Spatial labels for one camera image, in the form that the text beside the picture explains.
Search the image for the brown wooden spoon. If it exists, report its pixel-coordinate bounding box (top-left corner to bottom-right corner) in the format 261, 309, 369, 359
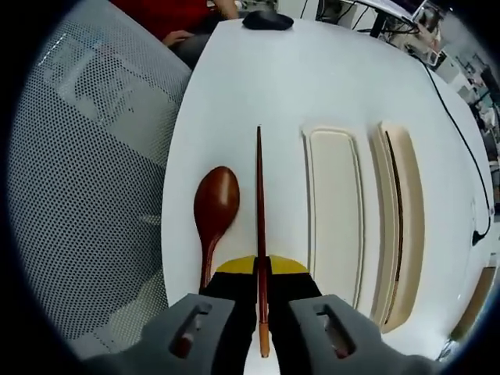
193, 166, 241, 295

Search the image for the black power cable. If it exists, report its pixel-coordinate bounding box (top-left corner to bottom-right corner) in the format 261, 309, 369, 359
423, 64, 498, 247

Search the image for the brown wooden chopstick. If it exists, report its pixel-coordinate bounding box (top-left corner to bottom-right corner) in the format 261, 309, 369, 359
255, 125, 272, 359

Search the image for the cream cutlery case lid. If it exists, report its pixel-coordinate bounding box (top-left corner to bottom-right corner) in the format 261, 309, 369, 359
301, 124, 367, 310

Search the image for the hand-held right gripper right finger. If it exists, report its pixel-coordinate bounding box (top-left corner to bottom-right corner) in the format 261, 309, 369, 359
268, 253, 395, 375

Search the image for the black rounded object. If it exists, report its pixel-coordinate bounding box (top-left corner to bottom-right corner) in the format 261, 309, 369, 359
241, 10, 295, 31

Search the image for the grey mesh office chair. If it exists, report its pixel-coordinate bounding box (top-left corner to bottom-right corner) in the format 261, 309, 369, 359
7, 11, 193, 355

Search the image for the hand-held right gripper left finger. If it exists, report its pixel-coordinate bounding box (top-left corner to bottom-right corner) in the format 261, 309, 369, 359
128, 254, 259, 375

